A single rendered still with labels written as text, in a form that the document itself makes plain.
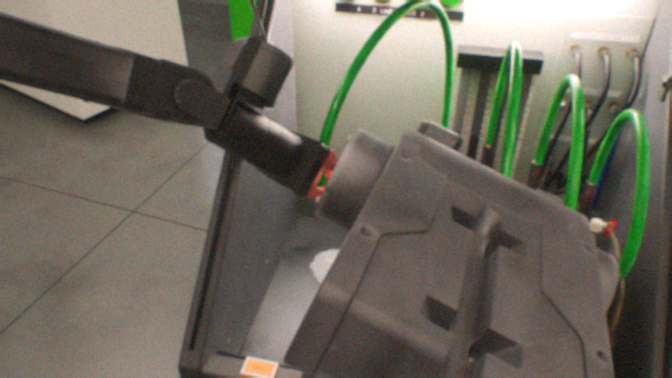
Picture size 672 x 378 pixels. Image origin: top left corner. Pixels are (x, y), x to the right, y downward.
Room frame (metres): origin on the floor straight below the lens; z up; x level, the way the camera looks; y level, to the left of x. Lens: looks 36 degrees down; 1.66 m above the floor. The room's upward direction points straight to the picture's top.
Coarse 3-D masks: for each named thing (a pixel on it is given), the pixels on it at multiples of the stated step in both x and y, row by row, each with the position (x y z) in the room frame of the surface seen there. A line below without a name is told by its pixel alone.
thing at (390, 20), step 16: (416, 0) 0.75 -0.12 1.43; (432, 0) 0.79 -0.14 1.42; (400, 16) 0.71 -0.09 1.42; (384, 32) 0.68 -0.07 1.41; (448, 32) 0.84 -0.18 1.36; (368, 48) 0.66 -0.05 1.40; (448, 48) 0.86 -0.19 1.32; (352, 64) 0.64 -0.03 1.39; (448, 64) 0.87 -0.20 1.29; (352, 80) 0.63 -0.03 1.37; (448, 80) 0.87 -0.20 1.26; (336, 96) 0.61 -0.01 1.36; (448, 96) 0.88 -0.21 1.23; (336, 112) 0.60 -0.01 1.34; (448, 112) 0.88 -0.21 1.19; (448, 128) 0.88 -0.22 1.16
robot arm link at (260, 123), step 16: (240, 96) 0.57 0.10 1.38; (256, 96) 0.55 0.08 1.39; (240, 112) 0.53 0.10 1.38; (256, 112) 0.55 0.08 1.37; (208, 128) 0.52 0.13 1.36; (224, 128) 0.52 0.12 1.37; (240, 128) 0.52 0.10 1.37; (256, 128) 0.53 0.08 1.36; (224, 144) 0.52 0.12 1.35; (240, 144) 0.52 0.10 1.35; (256, 144) 0.52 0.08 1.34
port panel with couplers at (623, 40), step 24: (576, 24) 0.91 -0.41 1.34; (600, 24) 0.91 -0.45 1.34; (624, 24) 0.90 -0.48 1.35; (648, 24) 0.89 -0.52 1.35; (576, 48) 0.89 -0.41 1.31; (600, 48) 0.90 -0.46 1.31; (624, 48) 0.90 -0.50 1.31; (600, 72) 0.90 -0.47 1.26; (624, 72) 0.89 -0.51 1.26; (552, 96) 0.92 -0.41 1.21; (624, 96) 0.89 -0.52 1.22; (600, 120) 0.90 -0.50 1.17; (600, 144) 0.89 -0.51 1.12; (552, 168) 0.91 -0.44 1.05
